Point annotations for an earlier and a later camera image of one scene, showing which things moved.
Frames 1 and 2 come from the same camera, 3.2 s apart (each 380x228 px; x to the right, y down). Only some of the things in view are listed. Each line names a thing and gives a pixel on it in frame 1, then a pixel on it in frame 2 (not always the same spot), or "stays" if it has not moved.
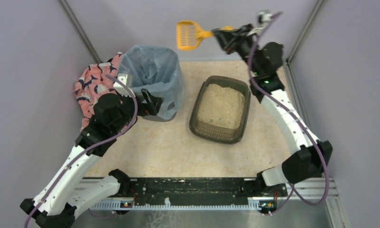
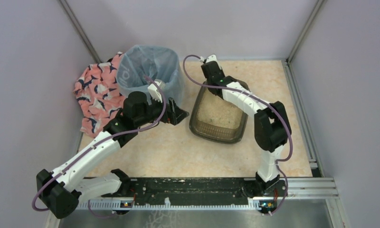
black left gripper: [145, 105] to [171, 111]
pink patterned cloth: [95, 80] stays
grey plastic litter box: [220, 109] stays
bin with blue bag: [157, 69] stays
